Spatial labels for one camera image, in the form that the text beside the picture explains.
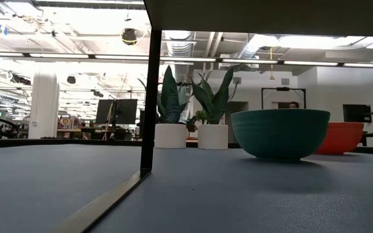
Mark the plain teal bowl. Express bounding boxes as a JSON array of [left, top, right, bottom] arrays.
[[230, 109, 331, 162]]

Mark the plain coral red bowl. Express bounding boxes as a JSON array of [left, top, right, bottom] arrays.
[[314, 122, 365, 155]]

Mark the small background potted plant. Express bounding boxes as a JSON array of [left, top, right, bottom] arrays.
[[186, 109, 209, 133]]

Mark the snake plant in white pot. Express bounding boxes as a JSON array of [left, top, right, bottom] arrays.
[[137, 64, 194, 150], [189, 64, 244, 150]]

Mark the black computer monitor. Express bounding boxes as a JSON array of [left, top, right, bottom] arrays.
[[95, 98, 115, 126], [343, 104, 372, 123], [115, 98, 139, 126]]

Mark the long hanging light strip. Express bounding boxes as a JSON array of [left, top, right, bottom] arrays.
[[0, 50, 373, 69]]

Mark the white building column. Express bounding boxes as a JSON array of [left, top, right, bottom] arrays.
[[27, 72, 60, 140]]

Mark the blue table mat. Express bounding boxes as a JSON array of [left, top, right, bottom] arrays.
[[0, 144, 373, 233]]

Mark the silver ventilation duct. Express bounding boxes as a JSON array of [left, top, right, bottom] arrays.
[[163, 30, 194, 82]]

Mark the yellow hanging cord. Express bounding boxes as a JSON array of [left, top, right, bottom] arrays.
[[269, 47, 275, 81]]

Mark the black background gantry frame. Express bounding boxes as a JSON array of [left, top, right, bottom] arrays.
[[260, 86, 307, 111]]

